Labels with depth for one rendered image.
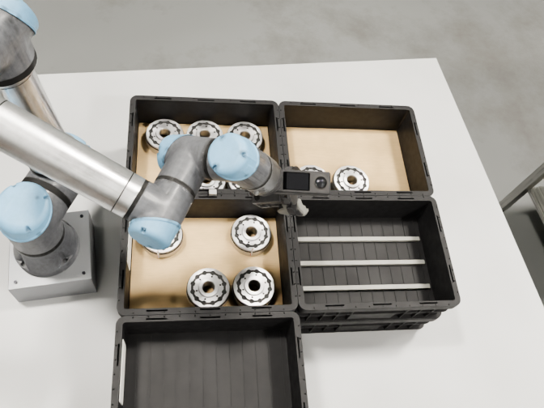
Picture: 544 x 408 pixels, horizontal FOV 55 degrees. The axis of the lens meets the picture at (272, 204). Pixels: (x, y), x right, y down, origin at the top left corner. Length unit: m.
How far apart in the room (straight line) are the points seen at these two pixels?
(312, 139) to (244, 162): 0.72
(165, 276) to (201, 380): 0.26
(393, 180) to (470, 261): 0.35
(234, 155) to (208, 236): 0.53
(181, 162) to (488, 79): 2.56
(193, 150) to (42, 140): 0.24
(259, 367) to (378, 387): 0.35
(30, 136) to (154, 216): 0.22
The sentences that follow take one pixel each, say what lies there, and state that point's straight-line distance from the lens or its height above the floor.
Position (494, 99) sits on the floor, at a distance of 3.20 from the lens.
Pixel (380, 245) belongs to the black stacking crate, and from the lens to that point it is 1.45.
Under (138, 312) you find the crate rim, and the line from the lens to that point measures 1.19.
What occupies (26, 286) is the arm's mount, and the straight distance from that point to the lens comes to 1.40.
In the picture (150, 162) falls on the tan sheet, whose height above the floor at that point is 0.83.
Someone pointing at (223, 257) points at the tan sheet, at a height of 0.83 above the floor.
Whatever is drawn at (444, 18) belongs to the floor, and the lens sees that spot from 3.51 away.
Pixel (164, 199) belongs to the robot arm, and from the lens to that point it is 0.89.
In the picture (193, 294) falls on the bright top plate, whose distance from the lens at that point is 1.28.
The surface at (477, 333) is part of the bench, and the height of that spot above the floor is 0.70.
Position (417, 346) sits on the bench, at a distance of 1.54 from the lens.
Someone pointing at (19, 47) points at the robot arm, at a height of 1.38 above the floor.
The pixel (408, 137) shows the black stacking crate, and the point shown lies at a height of 0.89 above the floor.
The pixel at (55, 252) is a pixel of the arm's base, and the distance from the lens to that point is 1.33.
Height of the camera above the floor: 2.07
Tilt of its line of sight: 60 degrees down
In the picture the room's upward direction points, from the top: 18 degrees clockwise
